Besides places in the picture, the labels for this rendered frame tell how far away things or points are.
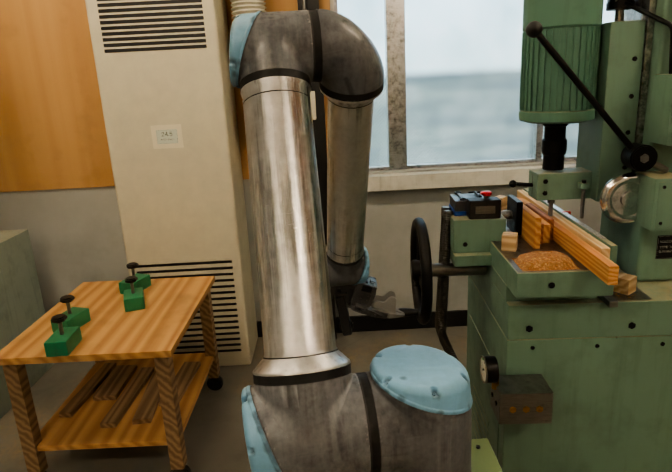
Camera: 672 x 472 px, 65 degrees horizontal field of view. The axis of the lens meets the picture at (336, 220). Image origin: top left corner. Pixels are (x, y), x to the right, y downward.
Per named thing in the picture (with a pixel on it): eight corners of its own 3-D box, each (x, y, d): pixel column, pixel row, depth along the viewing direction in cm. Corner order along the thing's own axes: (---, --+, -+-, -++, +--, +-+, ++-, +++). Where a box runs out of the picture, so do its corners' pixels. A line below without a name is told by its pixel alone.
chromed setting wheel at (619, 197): (595, 223, 129) (599, 172, 125) (647, 220, 128) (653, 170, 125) (600, 226, 126) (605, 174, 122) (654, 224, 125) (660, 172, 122)
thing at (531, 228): (509, 225, 150) (510, 198, 148) (514, 225, 150) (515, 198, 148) (533, 249, 130) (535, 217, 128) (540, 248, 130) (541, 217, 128)
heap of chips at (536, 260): (511, 258, 124) (511, 247, 124) (565, 256, 124) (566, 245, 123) (522, 271, 116) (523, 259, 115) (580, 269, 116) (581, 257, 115)
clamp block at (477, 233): (444, 237, 152) (444, 207, 150) (491, 235, 152) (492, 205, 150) (453, 254, 138) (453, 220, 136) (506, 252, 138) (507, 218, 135)
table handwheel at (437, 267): (404, 213, 158) (415, 222, 129) (472, 211, 157) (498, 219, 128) (407, 309, 161) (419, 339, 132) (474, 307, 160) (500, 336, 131)
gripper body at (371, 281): (380, 289, 136) (335, 275, 136) (369, 318, 139) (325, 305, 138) (378, 278, 144) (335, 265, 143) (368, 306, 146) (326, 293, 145)
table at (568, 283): (432, 225, 175) (432, 208, 174) (526, 222, 174) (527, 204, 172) (472, 301, 117) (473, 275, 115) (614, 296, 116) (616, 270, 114)
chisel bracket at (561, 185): (527, 200, 142) (528, 169, 140) (580, 198, 142) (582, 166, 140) (536, 207, 135) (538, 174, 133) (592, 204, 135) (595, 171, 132)
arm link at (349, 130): (381, -6, 91) (362, 259, 138) (309, -3, 90) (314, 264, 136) (397, 23, 83) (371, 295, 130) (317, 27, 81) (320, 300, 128)
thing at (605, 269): (515, 209, 167) (515, 197, 166) (521, 209, 167) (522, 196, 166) (607, 285, 107) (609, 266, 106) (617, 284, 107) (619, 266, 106)
